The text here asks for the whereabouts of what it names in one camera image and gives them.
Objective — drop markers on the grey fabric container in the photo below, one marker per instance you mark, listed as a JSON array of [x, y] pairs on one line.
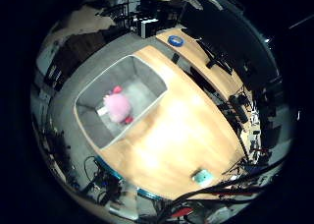
[[108, 96]]

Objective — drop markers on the pink plush toy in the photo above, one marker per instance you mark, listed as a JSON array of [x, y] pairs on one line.
[[117, 106]]

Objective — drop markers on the blue tape roll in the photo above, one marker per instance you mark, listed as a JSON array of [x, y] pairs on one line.
[[176, 40]]

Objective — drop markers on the light blue plush toy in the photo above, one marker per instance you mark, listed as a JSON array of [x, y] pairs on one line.
[[202, 177]]

